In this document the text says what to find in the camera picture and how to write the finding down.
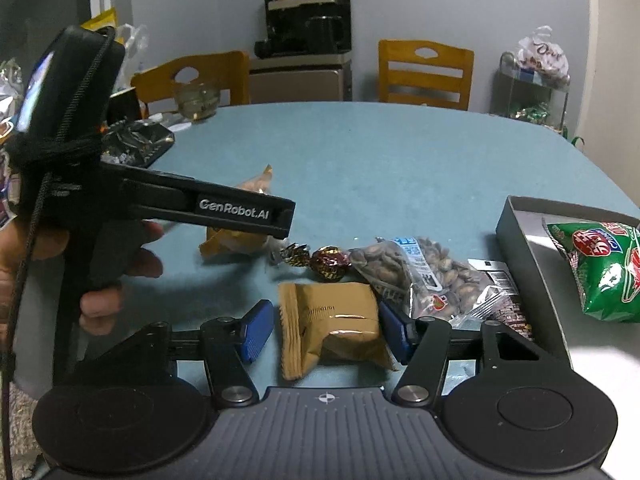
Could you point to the black beige water dispenser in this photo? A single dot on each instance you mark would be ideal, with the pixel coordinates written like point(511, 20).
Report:
point(305, 35)

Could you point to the glass shelf cart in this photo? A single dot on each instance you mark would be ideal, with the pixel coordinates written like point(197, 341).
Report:
point(530, 92)

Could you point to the wooden chair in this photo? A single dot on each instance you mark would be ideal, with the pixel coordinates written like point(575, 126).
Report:
point(425, 77)
point(160, 77)

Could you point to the tan snack packet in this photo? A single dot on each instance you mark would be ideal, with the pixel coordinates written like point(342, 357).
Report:
point(235, 242)
point(330, 327)

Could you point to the dark printed snack packet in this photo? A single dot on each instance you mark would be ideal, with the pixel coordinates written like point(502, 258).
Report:
point(505, 305)

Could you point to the green snack bag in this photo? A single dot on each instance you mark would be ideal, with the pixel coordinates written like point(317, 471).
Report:
point(607, 270)

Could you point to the green wrapped candies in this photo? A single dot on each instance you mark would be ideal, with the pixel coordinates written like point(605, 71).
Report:
point(531, 112)

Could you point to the person's left hand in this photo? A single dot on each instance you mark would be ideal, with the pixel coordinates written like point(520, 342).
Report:
point(145, 260)

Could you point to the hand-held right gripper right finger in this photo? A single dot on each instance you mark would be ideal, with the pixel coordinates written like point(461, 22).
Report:
point(395, 332)

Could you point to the glass ashtray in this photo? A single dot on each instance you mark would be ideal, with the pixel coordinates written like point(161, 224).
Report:
point(196, 102)

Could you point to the clear plastic bag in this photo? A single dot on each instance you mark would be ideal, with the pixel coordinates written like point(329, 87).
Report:
point(132, 47)

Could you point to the teal tablecloth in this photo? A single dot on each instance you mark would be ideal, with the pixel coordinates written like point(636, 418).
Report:
point(400, 170)

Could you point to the grey cardboard box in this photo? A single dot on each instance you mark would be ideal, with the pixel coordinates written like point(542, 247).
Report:
point(530, 270)

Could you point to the black tray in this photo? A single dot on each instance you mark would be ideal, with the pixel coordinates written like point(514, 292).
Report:
point(145, 141)

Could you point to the white plastic bag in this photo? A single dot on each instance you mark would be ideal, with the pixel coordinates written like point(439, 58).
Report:
point(542, 57)

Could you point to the clear bag of seeds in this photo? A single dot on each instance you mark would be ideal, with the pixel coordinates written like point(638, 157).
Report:
point(400, 270)

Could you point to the shiny foil bag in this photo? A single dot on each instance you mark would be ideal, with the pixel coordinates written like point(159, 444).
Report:
point(11, 90)

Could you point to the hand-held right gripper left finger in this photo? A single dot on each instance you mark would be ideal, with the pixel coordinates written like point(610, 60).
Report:
point(257, 332)

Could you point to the red gold wrapped candy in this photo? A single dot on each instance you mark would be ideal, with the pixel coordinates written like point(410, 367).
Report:
point(330, 262)

